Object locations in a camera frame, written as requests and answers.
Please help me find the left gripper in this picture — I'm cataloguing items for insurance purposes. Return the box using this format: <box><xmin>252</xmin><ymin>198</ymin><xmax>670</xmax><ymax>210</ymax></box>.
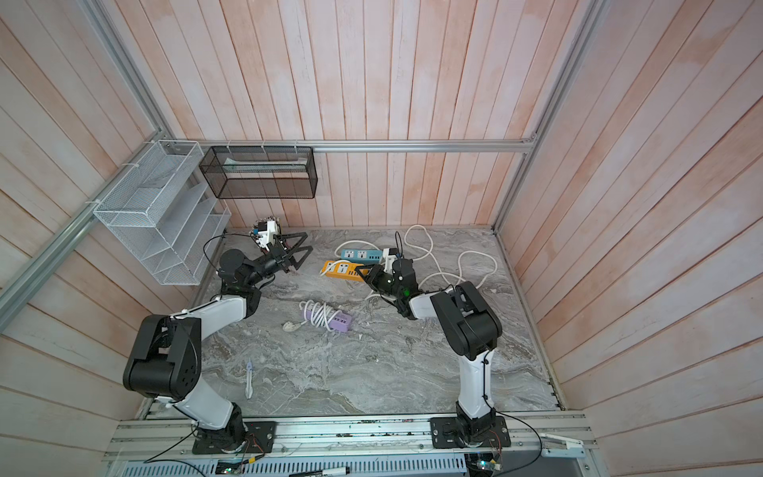
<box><xmin>245</xmin><ymin>233</ymin><xmax>312</xmax><ymax>287</ymax></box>

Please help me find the teal power strip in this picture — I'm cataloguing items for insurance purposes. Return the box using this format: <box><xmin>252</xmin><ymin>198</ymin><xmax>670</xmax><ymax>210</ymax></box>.
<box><xmin>340</xmin><ymin>248</ymin><xmax>383</xmax><ymax>264</ymax></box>

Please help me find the white cord of orange strip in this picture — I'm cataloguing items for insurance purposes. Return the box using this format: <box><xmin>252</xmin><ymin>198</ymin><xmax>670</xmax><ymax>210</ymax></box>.
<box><xmin>318</xmin><ymin>258</ymin><xmax>383</xmax><ymax>302</ymax></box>

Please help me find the orange power strip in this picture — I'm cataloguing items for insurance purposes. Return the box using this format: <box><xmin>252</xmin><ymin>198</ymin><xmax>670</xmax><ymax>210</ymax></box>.
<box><xmin>320</xmin><ymin>260</ymin><xmax>364</xmax><ymax>282</ymax></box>

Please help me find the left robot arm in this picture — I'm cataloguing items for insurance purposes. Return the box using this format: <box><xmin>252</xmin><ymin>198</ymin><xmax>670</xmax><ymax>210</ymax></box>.
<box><xmin>122</xmin><ymin>232</ymin><xmax>312</xmax><ymax>453</ymax></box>

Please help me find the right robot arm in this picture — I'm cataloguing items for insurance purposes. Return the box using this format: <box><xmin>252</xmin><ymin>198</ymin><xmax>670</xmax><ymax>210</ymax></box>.
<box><xmin>356</xmin><ymin>258</ymin><xmax>511</xmax><ymax>450</ymax></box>

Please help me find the black mesh basket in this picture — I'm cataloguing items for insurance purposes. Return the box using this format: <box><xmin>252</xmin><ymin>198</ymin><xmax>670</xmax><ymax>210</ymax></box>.
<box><xmin>200</xmin><ymin>145</ymin><xmax>318</xmax><ymax>200</ymax></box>

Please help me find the black marker pen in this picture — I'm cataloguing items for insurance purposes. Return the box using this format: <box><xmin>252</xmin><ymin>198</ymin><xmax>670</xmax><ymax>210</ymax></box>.
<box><xmin>289</xmin><ymin>466</ymin><xmax>350</xmax><ymax>477</ymax></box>

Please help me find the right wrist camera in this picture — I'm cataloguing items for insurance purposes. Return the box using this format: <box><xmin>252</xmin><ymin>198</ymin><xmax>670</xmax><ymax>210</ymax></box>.
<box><xmin>381</xmin><ymin>248</ymin><xmax>399</xmax><ymax>274</ymax></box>

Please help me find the white cord of purple strip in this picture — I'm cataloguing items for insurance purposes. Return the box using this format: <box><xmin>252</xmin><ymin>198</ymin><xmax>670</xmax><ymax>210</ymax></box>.
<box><xmin>281</xmin><ymin>299</ymin><xmax>342</xmax><ymax>334</ymax></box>

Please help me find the white wire mesh shelf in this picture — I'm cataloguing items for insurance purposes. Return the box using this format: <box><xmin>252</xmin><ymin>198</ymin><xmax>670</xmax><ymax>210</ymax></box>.
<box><xmin>95</xmin><ymin>140</ymin><xmax>230</xmax><ymax>286</ymax></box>

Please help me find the horizontal aluminium wall rail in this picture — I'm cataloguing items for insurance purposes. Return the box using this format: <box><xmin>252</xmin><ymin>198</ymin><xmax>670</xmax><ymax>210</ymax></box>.
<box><xmin>188</xmin><ymin>139</ymin><xmax>536</xmax><ymax>153</ymax></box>

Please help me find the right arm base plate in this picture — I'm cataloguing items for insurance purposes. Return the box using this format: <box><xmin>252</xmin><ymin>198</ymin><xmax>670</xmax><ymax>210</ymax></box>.
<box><xmin>429</xmin><ymin>415</ymin><xmax>511</xmax><ymax>450</ymax></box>

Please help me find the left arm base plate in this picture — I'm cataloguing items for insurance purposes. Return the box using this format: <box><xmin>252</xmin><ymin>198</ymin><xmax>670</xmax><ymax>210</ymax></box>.
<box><xmin>192</xmin><ymin>421</ymin><xmax>277</xmax><ymax>455</ymax></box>

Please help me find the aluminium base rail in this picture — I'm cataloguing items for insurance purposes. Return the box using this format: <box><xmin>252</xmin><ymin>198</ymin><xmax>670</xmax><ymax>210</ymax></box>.
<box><xmin>103</xmin><ymin>411</ymin><xmax>608</xmax><ymax>476</ymax></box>

